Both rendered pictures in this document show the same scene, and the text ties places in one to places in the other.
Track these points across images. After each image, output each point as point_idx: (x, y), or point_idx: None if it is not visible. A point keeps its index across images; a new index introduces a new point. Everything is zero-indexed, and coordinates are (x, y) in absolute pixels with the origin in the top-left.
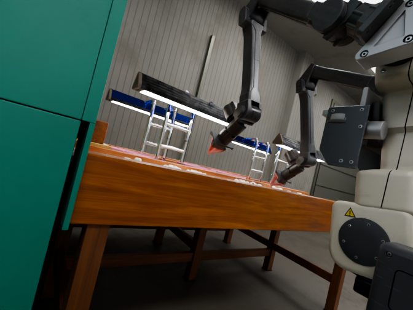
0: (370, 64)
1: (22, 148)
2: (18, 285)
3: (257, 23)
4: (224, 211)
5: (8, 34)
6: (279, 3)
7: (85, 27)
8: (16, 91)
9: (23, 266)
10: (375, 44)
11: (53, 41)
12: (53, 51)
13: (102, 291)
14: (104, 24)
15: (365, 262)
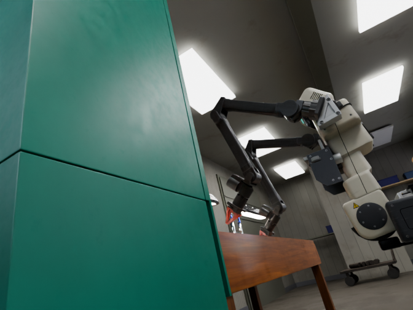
0: (324, 127)
1: (195, 229)
2: None
3: (225, 119)
4: (269, 262)
5: (166, 147)
6: (243, 106)
7: (186, 136)
8: (180, 186)
9: None
10: (324, 117)
11: (180, 148)
12: (182, 154)
13: None
14: (190, 133)
15: (380, 225)
